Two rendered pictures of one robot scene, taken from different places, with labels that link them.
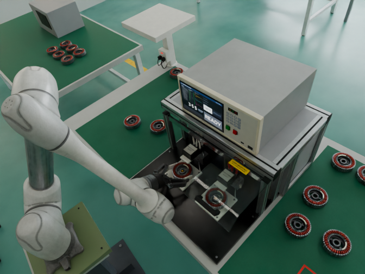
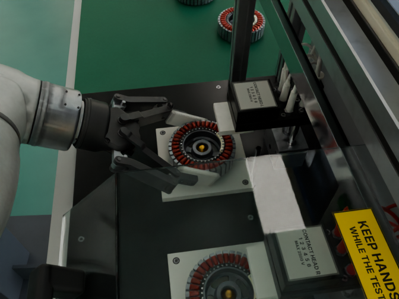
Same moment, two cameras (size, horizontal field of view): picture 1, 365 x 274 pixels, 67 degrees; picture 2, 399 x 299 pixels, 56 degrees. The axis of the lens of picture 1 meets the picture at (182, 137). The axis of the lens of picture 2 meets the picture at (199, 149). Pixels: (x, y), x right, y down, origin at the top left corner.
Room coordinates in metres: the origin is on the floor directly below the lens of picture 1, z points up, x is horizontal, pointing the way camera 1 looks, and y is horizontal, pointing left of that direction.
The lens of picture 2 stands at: (0.52, -0.15, 1.31)
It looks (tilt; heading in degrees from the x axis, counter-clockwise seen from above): 53 degrees down; 29
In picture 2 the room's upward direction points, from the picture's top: straight up
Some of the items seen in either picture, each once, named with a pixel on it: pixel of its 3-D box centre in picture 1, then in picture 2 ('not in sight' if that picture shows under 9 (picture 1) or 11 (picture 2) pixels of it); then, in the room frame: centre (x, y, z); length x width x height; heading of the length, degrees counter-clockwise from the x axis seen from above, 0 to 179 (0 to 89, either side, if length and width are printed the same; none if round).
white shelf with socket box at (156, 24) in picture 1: (163, 49); not in sight; (1.84, 0.03, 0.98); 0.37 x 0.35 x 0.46; 37
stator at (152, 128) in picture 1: (158, 126); (240, 24); (1.26, 0.14, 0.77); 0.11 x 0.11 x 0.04
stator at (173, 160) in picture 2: (182, 171); (202, 149); (0.87, 0.03, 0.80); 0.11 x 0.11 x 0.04
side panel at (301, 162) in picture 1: (302, 158); not in sight; (0.75, -0.56, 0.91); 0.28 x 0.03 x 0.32; 127
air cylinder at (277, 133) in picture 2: (201, 155); (284, 142); (0.95, -0.08, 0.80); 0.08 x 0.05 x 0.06; 37
